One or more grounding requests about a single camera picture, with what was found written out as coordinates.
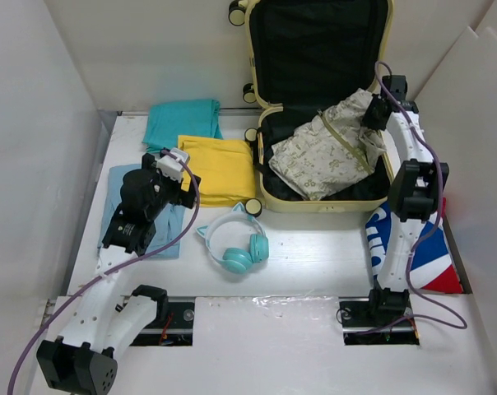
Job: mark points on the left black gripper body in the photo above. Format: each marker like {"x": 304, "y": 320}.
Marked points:
{"x": 167, "y": 189}

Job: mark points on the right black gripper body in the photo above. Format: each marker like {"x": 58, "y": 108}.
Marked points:
{"x": 369, "y": 117}

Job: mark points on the light blue shirt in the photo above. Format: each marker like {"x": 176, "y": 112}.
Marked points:
{"x": 169, "y": 223}

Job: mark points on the cream printed zip pouch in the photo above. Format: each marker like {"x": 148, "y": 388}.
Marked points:
{"x": 331, "y": 152}

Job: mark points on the red white blue shirt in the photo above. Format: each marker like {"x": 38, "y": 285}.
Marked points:
{"x": 432, "y": 267}

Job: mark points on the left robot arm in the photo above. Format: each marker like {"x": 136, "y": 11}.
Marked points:
{"x": 83, "y": 359}

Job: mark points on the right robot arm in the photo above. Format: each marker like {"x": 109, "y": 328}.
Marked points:
{"x": 413, "y": 197}

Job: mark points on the teal folded cloth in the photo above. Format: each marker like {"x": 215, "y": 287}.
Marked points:
{"x": 166, "y": 122}

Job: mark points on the yellow folded cloth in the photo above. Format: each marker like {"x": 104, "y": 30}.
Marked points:
{"x": 225, "y": 168}

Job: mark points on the yellow open suitcase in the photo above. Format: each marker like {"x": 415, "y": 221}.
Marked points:
{"x": 305, "y": 56}

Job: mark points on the teal cat-ear headphones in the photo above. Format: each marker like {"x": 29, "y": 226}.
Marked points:
{"x": 236, "y": 240}

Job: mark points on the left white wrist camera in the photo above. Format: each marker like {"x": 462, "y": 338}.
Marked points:
{"x": 170, "y": 164}

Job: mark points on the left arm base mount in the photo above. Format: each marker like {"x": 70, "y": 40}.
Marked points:
{"x": 175, "y": 330}

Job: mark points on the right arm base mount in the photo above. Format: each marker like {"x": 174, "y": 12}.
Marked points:
{"x": 361, "y": 328}

